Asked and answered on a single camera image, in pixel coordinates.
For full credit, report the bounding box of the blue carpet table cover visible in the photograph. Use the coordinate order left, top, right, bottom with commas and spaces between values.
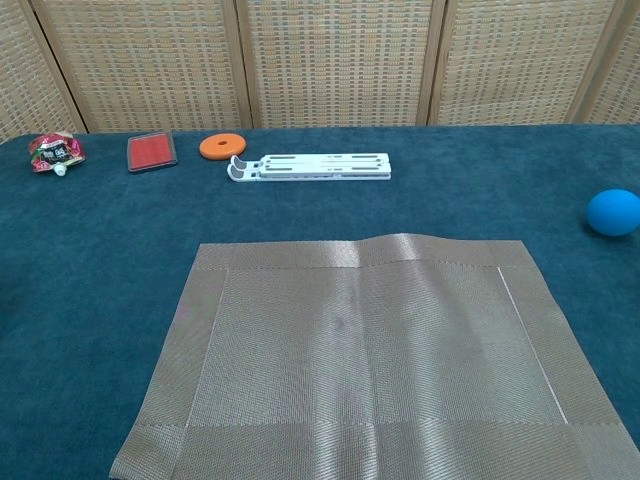
0, 123, 640, 480

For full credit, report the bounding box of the red crumpled spout pouch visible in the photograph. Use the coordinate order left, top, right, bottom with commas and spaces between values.
27, 130, 87, 178

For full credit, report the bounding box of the white folding laptop stand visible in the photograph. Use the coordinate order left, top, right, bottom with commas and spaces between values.
228, 152, 393, 184

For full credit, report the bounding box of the red ink pad case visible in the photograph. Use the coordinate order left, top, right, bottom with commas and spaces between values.
126, 131, 179, 174

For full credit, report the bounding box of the woven bamboo screen panel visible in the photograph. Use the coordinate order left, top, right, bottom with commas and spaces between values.
0, 0, 89, 144
29, 0, 254, 135
429, 0, 624, 127
567, 0, 640, 126
234, 0, 446, 130

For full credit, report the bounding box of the blue ball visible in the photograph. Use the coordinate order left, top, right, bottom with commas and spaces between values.
585, 188, 640, 237

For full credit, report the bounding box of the brown woven placemat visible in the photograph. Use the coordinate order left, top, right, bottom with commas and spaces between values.
108, 231, 640, 480

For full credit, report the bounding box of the orange foam disc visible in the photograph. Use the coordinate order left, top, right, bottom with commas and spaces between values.
198, 134, 248, 162

